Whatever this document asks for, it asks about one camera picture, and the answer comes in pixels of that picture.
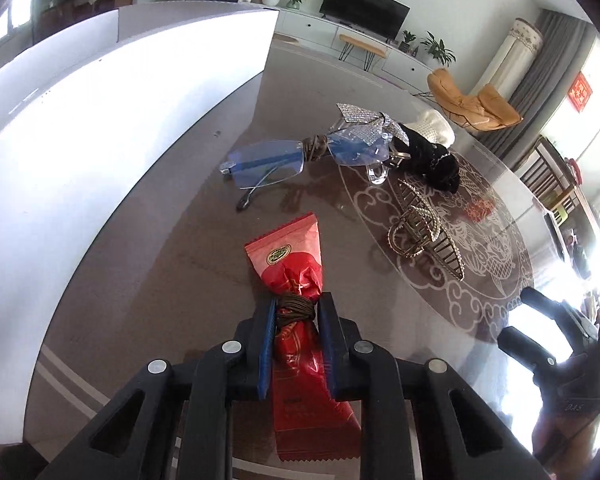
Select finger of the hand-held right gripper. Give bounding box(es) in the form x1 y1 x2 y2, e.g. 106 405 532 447
497 326 563 377
522 287 596 341

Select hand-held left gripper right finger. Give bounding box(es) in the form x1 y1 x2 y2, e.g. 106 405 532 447
317 292 551 480

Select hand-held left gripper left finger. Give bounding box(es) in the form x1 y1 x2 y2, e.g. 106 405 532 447
35 300 277 480

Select red snack packet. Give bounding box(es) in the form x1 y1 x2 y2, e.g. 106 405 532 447
244 212 362 462

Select white knitted hat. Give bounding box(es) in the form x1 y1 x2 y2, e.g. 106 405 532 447
415 107 456 148

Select rhinestone bow hair clip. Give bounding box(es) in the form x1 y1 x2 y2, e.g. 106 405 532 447
336 102 408 186

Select white storage box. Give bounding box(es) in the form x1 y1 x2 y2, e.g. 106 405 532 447
0 2 279 446

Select person's right forearm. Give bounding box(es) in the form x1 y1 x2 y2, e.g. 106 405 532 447
532 410 597 468

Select black flat object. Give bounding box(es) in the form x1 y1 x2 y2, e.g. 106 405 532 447
544 210 568 261

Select wooden slatted chair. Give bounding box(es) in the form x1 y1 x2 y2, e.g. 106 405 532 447
517 135 600 221

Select gold hair claw clip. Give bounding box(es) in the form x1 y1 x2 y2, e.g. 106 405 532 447
387 179 466 281

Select rimless glasses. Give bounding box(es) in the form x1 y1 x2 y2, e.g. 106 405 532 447
219 132 388 211

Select black pearl scrunchie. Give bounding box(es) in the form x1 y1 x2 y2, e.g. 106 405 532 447
395 122 461 193

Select red window decoration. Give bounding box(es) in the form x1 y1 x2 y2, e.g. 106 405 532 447
567 71 593 111

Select orange lounge chair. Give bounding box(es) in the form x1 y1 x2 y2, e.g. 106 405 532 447
412 67 523 133

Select grey curtain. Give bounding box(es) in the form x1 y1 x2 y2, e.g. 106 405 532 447
480 7 598 161

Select covered standing air conditioner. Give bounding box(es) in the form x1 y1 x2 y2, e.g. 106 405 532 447
472 17 543 101

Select leafy potted plant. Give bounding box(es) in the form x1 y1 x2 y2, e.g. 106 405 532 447
420 31 456 67

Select wooden bench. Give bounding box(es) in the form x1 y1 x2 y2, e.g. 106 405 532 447
338 34 387 71

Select white television cabinet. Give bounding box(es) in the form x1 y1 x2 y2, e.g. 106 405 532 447
272 7 438 81

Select black television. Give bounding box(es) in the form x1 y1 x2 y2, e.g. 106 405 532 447
319 0 411 41

